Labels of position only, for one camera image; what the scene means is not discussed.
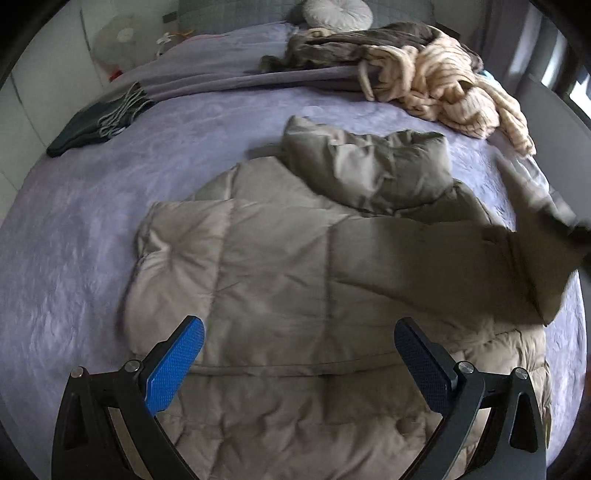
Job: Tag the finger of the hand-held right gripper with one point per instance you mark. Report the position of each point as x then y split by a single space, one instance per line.
581 234

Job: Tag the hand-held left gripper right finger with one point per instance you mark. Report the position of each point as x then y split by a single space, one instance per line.
422 364

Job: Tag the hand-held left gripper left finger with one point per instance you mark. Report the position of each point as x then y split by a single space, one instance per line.
178 364

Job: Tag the khaki puffer jacket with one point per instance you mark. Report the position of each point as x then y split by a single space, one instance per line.
295 258

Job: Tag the grey cloth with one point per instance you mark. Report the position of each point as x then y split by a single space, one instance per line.
535 173

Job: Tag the window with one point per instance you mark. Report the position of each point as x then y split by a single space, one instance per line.
577 83

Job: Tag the purple bed blanket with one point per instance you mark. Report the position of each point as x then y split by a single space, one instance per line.
92 221

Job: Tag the cream striped knit blanket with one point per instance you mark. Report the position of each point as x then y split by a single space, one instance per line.
443 87

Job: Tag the dark green folded cloth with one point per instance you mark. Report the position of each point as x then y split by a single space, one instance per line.
78 127

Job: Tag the bundle of grey hangers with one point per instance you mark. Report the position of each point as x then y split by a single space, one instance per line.
127 108

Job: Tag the grey-brown fuzzy blanket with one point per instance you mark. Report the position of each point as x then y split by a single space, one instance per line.
341 48

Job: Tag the white electric fan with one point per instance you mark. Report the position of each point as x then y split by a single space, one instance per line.
117 41

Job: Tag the round grey cushion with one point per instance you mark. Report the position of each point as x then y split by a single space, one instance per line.
337 11

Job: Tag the grey quilted pillow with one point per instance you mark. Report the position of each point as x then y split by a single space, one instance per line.
221 14

